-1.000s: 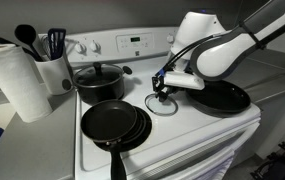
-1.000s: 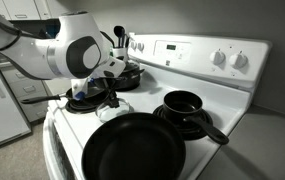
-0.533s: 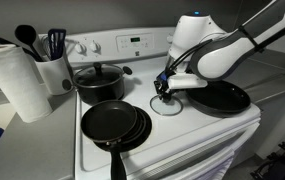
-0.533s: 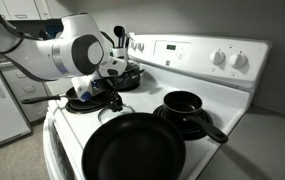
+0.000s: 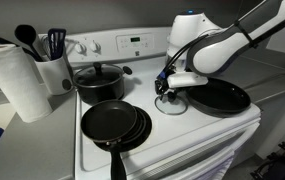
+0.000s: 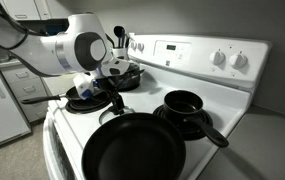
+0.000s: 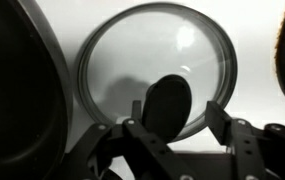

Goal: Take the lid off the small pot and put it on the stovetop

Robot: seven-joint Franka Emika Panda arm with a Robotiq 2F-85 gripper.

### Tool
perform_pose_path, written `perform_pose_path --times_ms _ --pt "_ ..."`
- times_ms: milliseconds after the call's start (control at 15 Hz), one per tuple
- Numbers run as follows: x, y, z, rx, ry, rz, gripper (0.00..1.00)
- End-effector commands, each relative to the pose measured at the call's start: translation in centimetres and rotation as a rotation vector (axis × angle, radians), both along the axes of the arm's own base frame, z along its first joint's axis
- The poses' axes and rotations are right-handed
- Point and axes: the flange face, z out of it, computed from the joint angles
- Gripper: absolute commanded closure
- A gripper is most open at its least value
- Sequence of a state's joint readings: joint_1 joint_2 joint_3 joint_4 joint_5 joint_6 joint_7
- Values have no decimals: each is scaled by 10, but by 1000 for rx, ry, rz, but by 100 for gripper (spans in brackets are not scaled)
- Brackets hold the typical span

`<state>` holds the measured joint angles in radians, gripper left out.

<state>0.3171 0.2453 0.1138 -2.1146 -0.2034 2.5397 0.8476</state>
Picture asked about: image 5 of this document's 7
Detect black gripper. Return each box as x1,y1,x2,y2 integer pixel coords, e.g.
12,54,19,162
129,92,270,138
154,77,180,102

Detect small glass pot lid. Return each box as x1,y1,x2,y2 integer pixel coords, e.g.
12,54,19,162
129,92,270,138
154,91,189,116

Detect large black pot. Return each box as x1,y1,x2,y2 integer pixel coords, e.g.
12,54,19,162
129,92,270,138
72,64,133,106

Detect large glass pot lid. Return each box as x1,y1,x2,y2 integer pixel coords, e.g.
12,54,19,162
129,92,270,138
72,62,126,88

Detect white electric stove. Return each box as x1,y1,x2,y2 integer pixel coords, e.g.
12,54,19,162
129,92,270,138
63,26,262,180

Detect large black frying pan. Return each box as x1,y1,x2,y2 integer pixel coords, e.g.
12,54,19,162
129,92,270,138
185,77,252,118

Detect small black frying pan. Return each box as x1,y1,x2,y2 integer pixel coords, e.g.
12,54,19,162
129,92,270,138
80,99,138,180

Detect white striped dish towel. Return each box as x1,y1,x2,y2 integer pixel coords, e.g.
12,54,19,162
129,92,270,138
195,148,236,180

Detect white stove knob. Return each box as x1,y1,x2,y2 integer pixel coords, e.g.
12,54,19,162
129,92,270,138
74,42,87,56
89,40,102,54

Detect white utensil holder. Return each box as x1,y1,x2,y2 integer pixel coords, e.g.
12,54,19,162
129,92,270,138
34,54,74,97

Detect blue slotted spatula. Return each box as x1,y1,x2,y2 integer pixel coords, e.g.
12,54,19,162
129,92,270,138
47,28,67,62

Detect white paper towel roll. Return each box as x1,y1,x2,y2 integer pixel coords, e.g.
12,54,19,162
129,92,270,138
0,44,54,124

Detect black ladle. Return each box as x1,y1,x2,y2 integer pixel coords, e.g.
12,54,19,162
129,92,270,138
14,24,45,63

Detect black flat kitchen utensil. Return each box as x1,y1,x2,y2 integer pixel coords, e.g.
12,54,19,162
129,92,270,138
0,36,40,62

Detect blue white cable plug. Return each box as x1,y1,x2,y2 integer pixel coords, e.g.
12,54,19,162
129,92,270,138
158,69,168,80

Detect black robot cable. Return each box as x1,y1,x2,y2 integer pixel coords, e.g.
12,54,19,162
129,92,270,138
163,33,210,80

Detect black metal stand frame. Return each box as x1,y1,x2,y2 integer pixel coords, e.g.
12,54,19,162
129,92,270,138
250,141,285,180

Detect metal wire whisk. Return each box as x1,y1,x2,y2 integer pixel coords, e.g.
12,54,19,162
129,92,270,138
40,34,54,61

